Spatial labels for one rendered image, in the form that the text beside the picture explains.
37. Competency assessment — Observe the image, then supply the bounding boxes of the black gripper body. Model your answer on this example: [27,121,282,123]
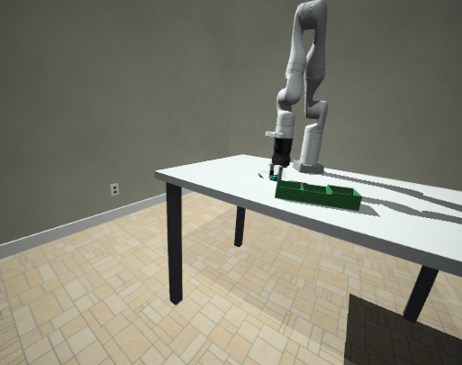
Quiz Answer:
[266,125,294,166]

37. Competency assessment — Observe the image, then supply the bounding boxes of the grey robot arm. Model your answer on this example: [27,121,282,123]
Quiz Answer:
[276,0,328,165]

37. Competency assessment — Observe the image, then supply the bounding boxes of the green bin rack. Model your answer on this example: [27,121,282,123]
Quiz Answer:
[275,180,362,211]

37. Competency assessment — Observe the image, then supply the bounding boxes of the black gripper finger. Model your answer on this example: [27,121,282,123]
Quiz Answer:
[269,163,276,176]
[276,166,287,181]

